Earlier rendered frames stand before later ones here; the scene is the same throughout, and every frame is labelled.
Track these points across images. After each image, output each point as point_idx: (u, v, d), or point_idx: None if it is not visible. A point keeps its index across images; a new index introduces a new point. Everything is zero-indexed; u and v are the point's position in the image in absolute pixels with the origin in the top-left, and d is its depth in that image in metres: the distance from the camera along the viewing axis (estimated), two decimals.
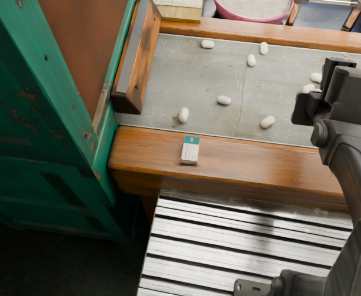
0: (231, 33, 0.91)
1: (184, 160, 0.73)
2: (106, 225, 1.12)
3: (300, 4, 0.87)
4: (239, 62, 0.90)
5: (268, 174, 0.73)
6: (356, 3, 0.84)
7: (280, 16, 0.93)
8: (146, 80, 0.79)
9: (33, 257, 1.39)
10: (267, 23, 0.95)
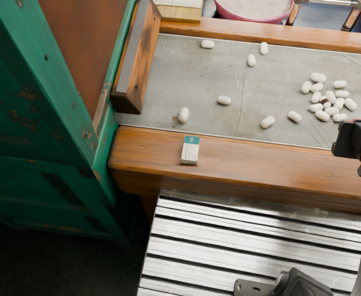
0: (231, 33, 0.91)
1: (184, 160, 0.73)
2: (106, 225, 1.12)
3: (300, 4, 0.87)
4: (239, 62, 0.90)
5: (268, 174, 0.73)
6: (356, 3, 0.84)
7: (280, 16, 0.93)
8: (146, 80, 0.79)
9: (33, 257, 1.39)
10: (267, 23, 0.95)
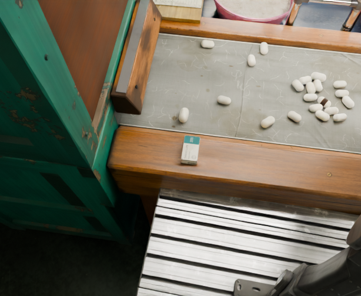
0: (231, 33, 0.91)
1: (184, 160, 0.73)
2: (106, 225, 1.12)
3: (300, 4, 0.87)
4: (239, 62, 0.90)
5: (268, 174, 0.73)
6: (356, 3, 0.84)
7: (280, 16, 0.93)
8: (146, 80, 0.79)
9: (33, 257, 1.39)
10: (267, 23, 0.95)
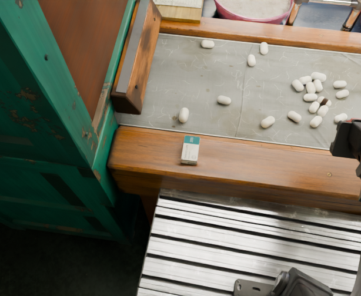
0: (231, 33, 0.91)
1: (184, 160, 0.73)
2: (106, 225, 1.12)
3: (300, 4, 0.87)
4: (239, 62, 0.90)
5: (268, 174, 0.73)
6: (356, 3, 0.84)
7: (280, 16, 0.93)
8: (146, 80, 0.79)
9: (33, 257, 1.39)
10: (267, 23, 0.95)
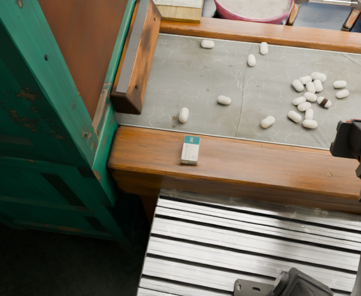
0: (231, 33, 0.91)
1: (184, 160, 0.73)
2: (106, 225, 1.12)
3: (300, 4, 0.87)
4: (239, 62, 0.90)
5: (268, 174, 0.73)
6: (356, 3, 0.84)
7: (280, 16, 0.93)
8: (146, 80, 0.79)
9: (33, 257, 1.39)
10: (267, 23, 0.95)
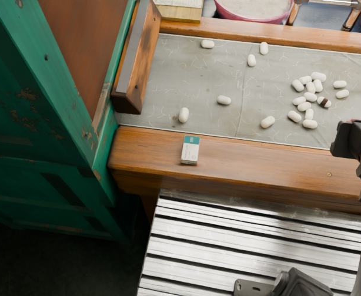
0: (231, 33, 0.91)
1: (184, 160, 0.73)
2: (106, 225, 1.12)
3: (300, 4, 0.87)
4: (239, 62, 0.90)
5: (268, 174, 0.73)
6: (356, 3, 0.84)
7: (280, 16, 0.93)
8: (146, 80, 0.79)
9: (33, 257, 1.39)
10: (267, 23, 0.95)
